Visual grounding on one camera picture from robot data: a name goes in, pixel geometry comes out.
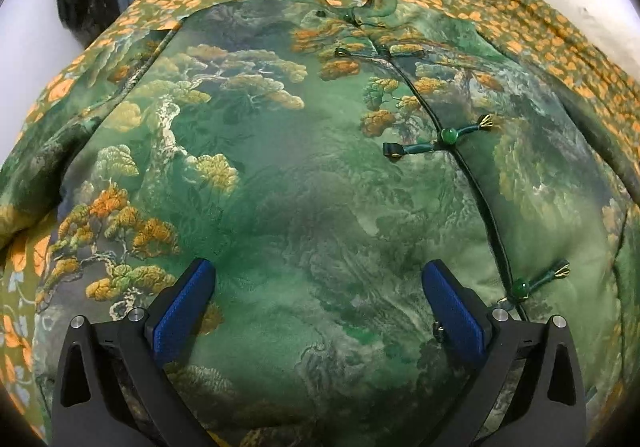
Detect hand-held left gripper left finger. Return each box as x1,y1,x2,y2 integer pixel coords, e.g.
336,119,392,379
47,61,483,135
51,258,217,447

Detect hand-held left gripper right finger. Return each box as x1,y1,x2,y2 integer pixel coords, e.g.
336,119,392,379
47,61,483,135
417,261,588,447

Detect green landscape print jacket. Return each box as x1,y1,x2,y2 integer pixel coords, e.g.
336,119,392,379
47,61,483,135
0,0,640,447

